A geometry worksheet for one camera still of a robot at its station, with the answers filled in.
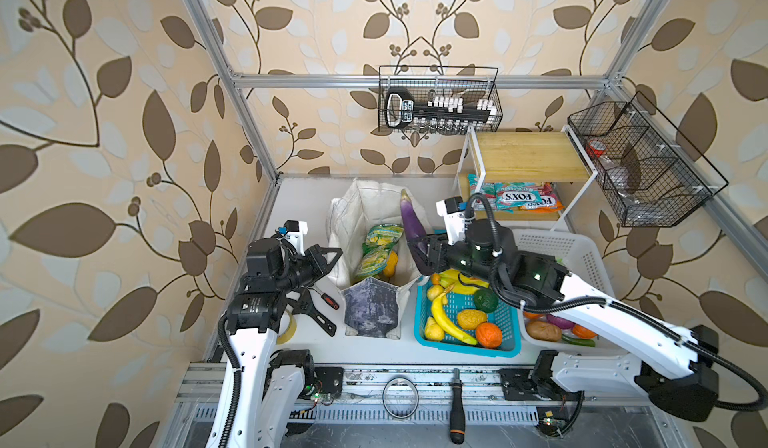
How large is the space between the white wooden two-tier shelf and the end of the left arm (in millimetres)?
446

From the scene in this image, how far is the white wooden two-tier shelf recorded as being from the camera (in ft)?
2.54

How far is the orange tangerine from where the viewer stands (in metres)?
0.77

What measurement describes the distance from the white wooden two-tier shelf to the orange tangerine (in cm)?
32
